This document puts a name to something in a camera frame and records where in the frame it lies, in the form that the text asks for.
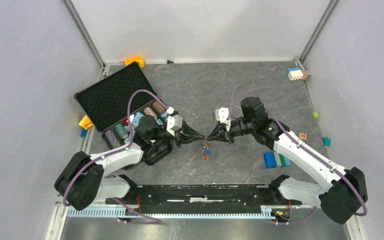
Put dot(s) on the small blue block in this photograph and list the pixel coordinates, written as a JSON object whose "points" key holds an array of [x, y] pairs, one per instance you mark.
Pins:
{"points": [[83, 133]]}

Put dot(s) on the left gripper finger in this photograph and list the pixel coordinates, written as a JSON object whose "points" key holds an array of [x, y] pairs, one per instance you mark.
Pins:
{"points": [[189, 132], [187, 139]]}

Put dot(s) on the teal cube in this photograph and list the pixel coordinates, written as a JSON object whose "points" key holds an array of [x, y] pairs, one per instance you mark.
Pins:
{"points": [[326, 141]]}

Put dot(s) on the black poker chip case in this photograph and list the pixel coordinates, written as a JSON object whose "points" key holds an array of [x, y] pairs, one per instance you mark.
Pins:
{"points": [[116, 103]]}

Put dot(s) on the wooden letter H cube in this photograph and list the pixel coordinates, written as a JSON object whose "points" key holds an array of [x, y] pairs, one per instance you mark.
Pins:
{"points": [[303, 136]]}

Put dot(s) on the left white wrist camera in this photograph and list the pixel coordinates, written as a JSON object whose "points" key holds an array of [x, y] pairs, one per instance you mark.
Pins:
{"points": [[174, 121]]}

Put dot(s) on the keyring with blue red tags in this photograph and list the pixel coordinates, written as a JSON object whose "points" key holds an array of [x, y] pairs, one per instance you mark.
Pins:
{"points": [[206, 149]]}

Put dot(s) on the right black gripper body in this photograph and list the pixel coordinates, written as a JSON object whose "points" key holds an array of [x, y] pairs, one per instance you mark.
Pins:
{"points": [[229, 135]]}

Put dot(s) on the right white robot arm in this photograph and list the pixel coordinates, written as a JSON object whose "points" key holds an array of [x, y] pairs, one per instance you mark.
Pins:
{"points": [[338, 191]]}

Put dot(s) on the blue green white brick stack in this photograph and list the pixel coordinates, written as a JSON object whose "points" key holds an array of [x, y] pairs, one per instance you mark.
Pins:
{"points": [[275, 160]]}

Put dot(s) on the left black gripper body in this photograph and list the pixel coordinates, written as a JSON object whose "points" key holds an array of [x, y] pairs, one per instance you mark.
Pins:
{"points": [[177, 137]]}

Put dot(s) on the orange toy brick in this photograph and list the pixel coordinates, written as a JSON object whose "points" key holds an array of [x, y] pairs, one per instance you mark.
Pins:
{"points": [[136, 59]]}

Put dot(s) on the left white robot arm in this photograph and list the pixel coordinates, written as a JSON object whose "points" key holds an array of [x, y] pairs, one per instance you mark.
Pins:
{"points": [[83, 180]]}

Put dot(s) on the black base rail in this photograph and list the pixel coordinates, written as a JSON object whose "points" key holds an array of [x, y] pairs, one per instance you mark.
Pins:
{"points": [[202, 198]]}

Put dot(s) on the white slotted cable duct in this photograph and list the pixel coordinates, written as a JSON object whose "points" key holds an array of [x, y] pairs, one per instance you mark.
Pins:
{"points": [[122, 213]]}

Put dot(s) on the blue white brown brick stack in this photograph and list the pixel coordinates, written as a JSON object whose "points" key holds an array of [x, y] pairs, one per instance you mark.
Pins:
{"points": [[296, 73]]}

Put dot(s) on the yellow orange brick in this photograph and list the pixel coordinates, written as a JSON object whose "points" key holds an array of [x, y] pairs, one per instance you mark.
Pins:
{"points": [[85, 122]]}

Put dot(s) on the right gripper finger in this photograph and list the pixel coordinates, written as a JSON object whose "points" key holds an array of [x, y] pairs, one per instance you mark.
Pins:
{"points": [[214, 133], [217, 138]]}

